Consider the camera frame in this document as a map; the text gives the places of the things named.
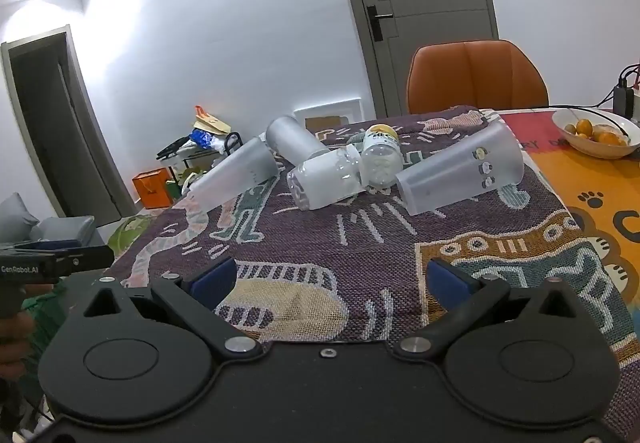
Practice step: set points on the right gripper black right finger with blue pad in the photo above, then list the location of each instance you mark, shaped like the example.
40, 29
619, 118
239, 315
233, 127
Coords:
469, 303

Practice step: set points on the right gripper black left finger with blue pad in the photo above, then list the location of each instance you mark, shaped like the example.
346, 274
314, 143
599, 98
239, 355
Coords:
192, 302

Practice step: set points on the vitamin C water bottle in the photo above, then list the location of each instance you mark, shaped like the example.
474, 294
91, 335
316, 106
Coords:
381, 155

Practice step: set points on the frosted cup with panda stickers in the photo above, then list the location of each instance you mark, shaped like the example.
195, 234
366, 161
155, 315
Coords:
482, 162

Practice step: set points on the frosted cup at table edge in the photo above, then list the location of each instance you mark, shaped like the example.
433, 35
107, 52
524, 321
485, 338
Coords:
249, 166

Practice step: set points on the clear cup with white sleeve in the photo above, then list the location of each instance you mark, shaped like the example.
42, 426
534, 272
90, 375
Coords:
327, 179

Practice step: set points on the grey frosted cup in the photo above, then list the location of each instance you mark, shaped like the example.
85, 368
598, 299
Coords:
288, 138

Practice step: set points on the person's left hand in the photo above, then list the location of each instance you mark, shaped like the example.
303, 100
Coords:
26, 334

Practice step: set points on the grey sofa cushion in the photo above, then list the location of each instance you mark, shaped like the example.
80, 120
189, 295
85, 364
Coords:
16, 222

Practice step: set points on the patterned woven table cloth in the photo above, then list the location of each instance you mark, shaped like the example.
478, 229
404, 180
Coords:
355, 271

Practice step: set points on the orange box on floor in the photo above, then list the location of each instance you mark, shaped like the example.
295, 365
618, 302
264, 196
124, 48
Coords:
152, 190

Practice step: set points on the pile of bags and clutter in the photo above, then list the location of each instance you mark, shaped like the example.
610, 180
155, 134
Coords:
208, 142

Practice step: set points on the orange cartoon table mat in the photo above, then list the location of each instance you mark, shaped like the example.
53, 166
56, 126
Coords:
602, 194

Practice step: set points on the oranges in bowl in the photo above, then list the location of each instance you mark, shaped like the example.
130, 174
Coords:
599, 133

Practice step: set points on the white fruit bowl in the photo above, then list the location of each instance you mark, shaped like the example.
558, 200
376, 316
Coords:
564, 116

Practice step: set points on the orange leather chair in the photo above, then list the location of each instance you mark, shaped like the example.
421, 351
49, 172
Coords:
483, 74

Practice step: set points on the black power adapter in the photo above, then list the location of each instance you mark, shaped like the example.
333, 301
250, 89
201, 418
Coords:
623, 100

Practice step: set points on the black door lock handle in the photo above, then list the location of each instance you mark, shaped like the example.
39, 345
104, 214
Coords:
375, 18

